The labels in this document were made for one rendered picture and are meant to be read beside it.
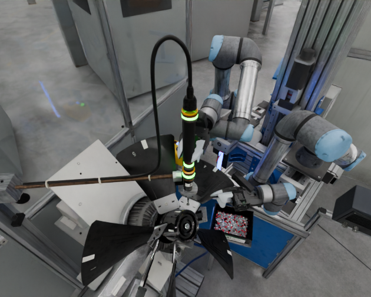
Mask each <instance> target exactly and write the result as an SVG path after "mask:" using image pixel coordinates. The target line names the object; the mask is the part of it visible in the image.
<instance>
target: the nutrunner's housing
mask: <svg viewBox="0 0 371 297"><path fill-rule="evenodd" d="M183 109H184V110H185V111H195V110H196V109H197V99H196V97H195V95H194V88H193V86H192V87H188V86H187V89H186V95H185V97H184V98H183ZM192 189H193V180H192V181H186V180H184V190H185V191H187V192H190V191H192Z"/></svg>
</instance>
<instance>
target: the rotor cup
mask: <svg viewBox="0 0 371 297"><path fill-rule="evenodd" d="M175 211H181V212H175ZM165 222H168V223H167V226H166V228H165V229H164V231H163V233H162V234H161V236H160V237H159V238H157V240H158V241H159V242H162V243H173V242H178V243H184V244H186V243H190V242H192V241H193V240H194V239H195V238H196V236H197V233H198V228H199V223H198V218H197V216H196V214H195V213H194V212H193V211H191V210H188V209H175V210H172V211H169V212H167V213H163V214H159V213H158V211H157V212H156V214H155V215H154V218H153V224H152V227H154V226H156V225H160V224H162V223H165ZM186 223H188V224H189V226H190V227H189V228H188V229H186V228H185V225H186ZM169 229H170V230H174V232H169V231H168V230H169Z"/></svg>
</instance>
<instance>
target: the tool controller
mask: <svg viewBox="0 0 371 297"><path fill-rule="evenodd" d="M332 220H334V221H337V222H339V223H341V224H342V227H343V228H348V227H351V228H352V231H353V232H355V233H358V231H360V232H362V233H365V234H367V235H369V236H371V190H370V189H367V188H365V187H362V186H359V185H355V186H354V187H352V188H351V189H350V190H348V191H347V192H346V193H344V194H343V195H341V196H340V197H339V198H337V199H336V202H335V206H334V210H333V215H332Z"/></svg>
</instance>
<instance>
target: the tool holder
mask: <svg viewBox="0 0 371 297"><path fill-rule="evenodd" d="M176 173H181V171H173V182H175V186H178V192H180V194H181V195H182V196H184V197H193V196H195V195H196V194H197V190H198V187H197V185H196V184H195V183H194V182H193V189H192V191H190V192H187V191H185V190H184V182H183V174H181V176H176V175H175V174H176Z"/></svg>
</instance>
